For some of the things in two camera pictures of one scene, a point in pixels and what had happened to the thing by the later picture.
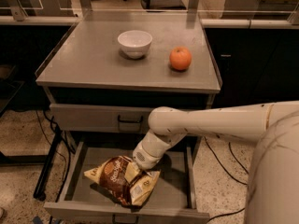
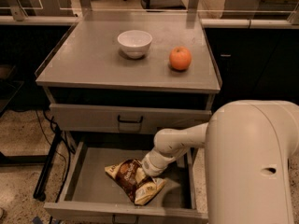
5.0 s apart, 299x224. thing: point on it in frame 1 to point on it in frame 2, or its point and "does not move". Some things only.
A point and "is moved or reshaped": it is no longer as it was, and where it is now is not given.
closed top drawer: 101,118 does not move
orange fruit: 180,58 does not move
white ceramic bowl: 135,43 does not move
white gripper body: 146,158 to 151,168
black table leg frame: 45,161 does not move
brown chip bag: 112,175 is moved or reshaped
